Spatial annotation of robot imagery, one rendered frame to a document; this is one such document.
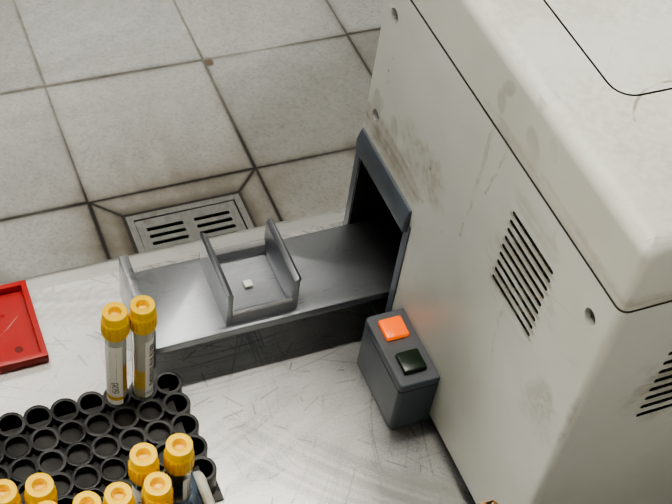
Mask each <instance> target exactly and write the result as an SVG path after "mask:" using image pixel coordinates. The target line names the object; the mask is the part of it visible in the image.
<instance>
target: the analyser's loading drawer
mask: <svg viewBox="0 0 672 504"><path fill-rule="evenodd" d="M402 234H403V232H402V231H401V230H400V228H399V226H398V224H397V222H396V221H395V219H394V217H393V215H387V216H383V217H378V218H374V219H370V220H365V221H361V222H356V223H352V224H347V225H343V226H339V227H334V228H330V229H325V230H321V231H316V232H312V233H307V234H303V235H299V236H294V237H290V238H285V239H282V237H281V235H280V233H279V231H278V229H277V227H276V225H275V222H274V220H273V219H272V218H269V219H268V220H267V221H266V225H265V234H264V239H259V240H255V241H250V242H246V243H241V244H237V245H232V246H228V247H223V248H219V249H215V250H213V248H212V245H211V243H210V241H209V238H208V236H207V234H205V233H203V232H202V233H201V234H200V237H201V249H200V258H196V259H192V260H188V261H183V262H179V263H174V264H170V265H165V266H161V267H157V268H152V269H148V270H143V271H139V272H134V271H133V268H132V265H131V263H130V260H129V257H128V255H123V256H119V286H120V297H121V299H122V302H123V305H125V306H126V308H127V312H128V313H129V310H130V303H131V301H132V299H133V298H135V297H136V296H139V295H146V296H149V297H151V298H152V299H153V300H154V302H155V309H156V310H157V325H156V328H155V330H154V368H155V367H156V355H157V354H161V353H165V352H169V351H173V350H177V349H181V348H185V347H189V346H193V345H197V344H201V343H205V342H209V341H213V340H217V339H222V338H226V337H230V336H234V335H238V334H242V333H246V332H250V331H254V330H258V329H262V328H266V327H270V326H274V325H278V324H282V323H286V322H290V321H294V320H298V319H302V318H306V317H310V316H314V315H318V314H322V313H326V312H330V311H334V310H338V309H342V308H346V307H350V306H354V305H358V304H362V303H366V302H370V301H374V300H378V299H382V298H386V297H388V295H389V291H390V286H391V282H392V278H393V273H394V269H395V265H396V260H397V256H398V252H399V247H400V243H401V239H402ZM248 279H251V281H252V283H253V288H251V289H247V290H245V289H244V287H243V284H242V282H243V281H244V280H248Z"/></svg>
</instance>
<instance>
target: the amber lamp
mask: <svg viewBox="0 0 672 504"><path fill-rule="evenodd" d="M378 324H379V326H380V328H381V330H382V332H383V334H384V336H385V338H386V340H387V341H391V340H395V339H399V338H403V337H406V336H408V335H409V332H408V330H407V328H406V326H405V324H404V322H403V320H402V318H401V317H400V316H395V317H391V318H387V319H383V320H380V321H379V322H378Z"/></svg>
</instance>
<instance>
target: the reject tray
mask: <svg viewBox="0 0 672 504"><path fill-rule="evenodd" d="M46 362H49V355H48V352H47V348H46V345H45V342H44V339H43V336H42V332H41V329H40V326H39V323H38V319H37V316H36V313H35V310H34V307H33V303H32V300H31V297H30V294H29V291H28V287H27V284H26V281H25V280H22V281H17V282H13V283H8V284H4V285H0V374H1V373H5V372H9V371H13V370H17V369H21V368H25V367H30V366H34V365H38V364H42V363H46Z"/></svg>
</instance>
